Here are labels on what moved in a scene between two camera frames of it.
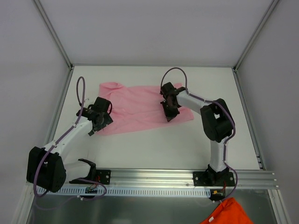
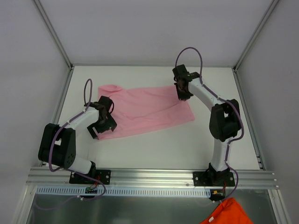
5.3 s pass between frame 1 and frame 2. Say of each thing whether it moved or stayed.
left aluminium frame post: stayed
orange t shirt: stayed
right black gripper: moved
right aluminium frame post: stayed
